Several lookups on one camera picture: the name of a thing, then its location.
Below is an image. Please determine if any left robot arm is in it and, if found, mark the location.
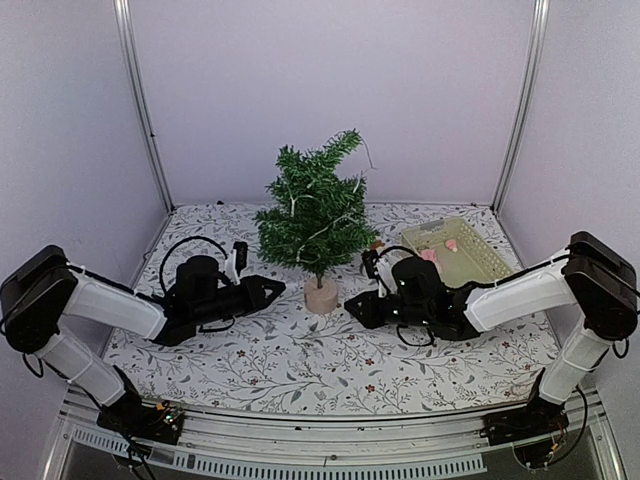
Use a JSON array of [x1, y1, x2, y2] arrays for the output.
[[1, 242, 286, 434]]

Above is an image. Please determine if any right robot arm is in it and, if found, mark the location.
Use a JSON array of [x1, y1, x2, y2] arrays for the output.
[[345, 231, 639, 436]]

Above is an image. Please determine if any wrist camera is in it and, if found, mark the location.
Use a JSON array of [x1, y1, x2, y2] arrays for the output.
[[361, 249, 391, 298], [224, 241, 248, 285]]

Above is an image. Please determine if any left aluminium frame post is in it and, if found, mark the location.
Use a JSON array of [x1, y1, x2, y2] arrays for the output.
[[113, 0, 175, 213]]

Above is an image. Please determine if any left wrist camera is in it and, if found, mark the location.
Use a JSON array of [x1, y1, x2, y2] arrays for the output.
[[224, 241, 248, 285]]

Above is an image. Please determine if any cream balloon ornament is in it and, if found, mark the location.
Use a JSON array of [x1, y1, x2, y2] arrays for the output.
[[445, 239, 458, 252]]

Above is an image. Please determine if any small green christmas tree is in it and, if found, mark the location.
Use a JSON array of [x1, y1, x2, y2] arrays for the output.
[[253, 128, 380, 289]]

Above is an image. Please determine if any cream perforated plastic basket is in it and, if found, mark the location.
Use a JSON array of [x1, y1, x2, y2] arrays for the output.
[[400, 217, 514, 287]]

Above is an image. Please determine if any clear string light garland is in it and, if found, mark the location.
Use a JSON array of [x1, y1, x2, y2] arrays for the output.
[[259, 130, 379, 266]]

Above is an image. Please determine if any pink bow ornament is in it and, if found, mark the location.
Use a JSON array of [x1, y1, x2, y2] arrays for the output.
[[420, 249, 439, 266]]

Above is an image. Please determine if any front aluminium rail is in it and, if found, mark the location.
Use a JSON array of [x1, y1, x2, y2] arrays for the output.
[[39, 388, 632, 479]]

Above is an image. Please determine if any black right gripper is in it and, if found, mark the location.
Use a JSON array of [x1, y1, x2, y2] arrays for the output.
[[344, 290, 431, 330]]

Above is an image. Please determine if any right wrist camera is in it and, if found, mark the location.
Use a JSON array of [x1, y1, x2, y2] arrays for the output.
[[361, 249, 391, 298]]

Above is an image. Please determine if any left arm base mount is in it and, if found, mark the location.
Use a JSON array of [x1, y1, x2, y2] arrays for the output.
[[97, 385, 184, 445]]

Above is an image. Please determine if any aluminium frame post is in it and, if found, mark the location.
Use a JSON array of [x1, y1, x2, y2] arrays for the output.
[[491, 0, 550, 216], [113, 0, 175, 213]]

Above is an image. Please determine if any floral patterned table mat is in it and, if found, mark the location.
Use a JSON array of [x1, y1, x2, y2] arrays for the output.
[[103, 204, 558, 416]]

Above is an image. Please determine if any left black cable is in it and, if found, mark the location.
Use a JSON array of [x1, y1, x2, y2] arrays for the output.
[[159, 235, 236, 334]]

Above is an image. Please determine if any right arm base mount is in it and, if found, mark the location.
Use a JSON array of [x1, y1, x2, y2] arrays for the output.
[[479, 393, 569, 469]]

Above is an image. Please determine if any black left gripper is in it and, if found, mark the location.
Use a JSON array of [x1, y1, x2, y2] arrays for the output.
[[192, 274, 285, 327]]

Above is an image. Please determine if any black cable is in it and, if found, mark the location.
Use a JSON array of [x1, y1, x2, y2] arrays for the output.
[[394, 244, 436, 349], [159, 235, 236, 334]]

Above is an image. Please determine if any pale round tree base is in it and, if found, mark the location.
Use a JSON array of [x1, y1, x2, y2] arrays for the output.
[[303, 278, 339, 315]]

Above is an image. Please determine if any right black cable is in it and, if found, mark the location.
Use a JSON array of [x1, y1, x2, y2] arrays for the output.
[[394, 244, 436, 349]]

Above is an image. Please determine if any right aluminium frame post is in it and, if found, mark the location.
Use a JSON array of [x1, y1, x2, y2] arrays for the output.
[[491, 0, 550, 216]]

